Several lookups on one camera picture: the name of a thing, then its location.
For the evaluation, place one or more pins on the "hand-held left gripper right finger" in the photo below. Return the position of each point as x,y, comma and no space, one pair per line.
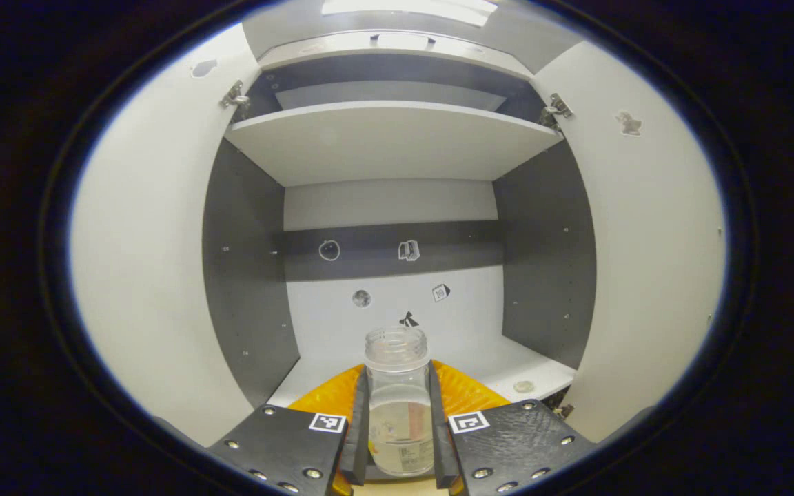
442,448

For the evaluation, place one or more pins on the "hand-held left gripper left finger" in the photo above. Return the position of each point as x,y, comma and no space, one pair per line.
360,448

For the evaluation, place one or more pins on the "clear glass bottle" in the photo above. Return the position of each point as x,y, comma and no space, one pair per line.
397,427

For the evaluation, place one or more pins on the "white cabinet door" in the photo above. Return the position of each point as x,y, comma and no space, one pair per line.
156,241
652,262

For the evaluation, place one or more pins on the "white cabinet shelf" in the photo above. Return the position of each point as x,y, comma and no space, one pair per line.
507,365
383,145

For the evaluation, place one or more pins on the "white and grey cabinet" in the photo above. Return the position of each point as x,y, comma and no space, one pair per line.
383,203

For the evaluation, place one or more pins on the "ceiling light panel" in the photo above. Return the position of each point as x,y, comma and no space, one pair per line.
411,8

